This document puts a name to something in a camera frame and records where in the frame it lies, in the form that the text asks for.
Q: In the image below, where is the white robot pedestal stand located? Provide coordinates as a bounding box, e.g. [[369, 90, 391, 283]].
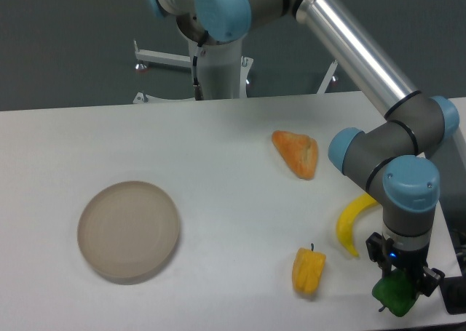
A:
[[132, 12, 339, 104]]

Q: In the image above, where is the orange toy bread piece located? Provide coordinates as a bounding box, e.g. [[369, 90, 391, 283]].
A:
[[272, 130, 318, 180]]

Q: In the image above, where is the beige round plate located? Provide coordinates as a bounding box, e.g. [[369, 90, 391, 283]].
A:
[[76, 181, 181, 284]]

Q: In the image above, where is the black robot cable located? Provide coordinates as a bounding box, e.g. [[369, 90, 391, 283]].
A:
[[191, 30, 210, 100]]

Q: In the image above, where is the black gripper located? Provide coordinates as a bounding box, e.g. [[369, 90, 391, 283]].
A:
[[366, 232, 445, 297]]

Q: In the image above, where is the black device at table edge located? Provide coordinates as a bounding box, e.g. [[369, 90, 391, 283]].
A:
[[438, 228, 466, 315]]

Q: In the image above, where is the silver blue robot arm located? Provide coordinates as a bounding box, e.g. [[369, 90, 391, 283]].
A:
[[148, 0, 459, 296]]

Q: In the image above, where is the yellow toy banana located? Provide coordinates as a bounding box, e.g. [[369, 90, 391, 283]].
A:
[[335, 193, 379, 258]]

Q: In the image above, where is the green toy bell pepper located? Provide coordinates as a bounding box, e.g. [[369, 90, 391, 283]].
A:
[[372, 269, 418, 317]]

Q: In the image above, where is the yellow toy bell pepper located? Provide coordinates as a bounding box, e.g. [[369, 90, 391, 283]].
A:
[[291, 247, 326, 295]]

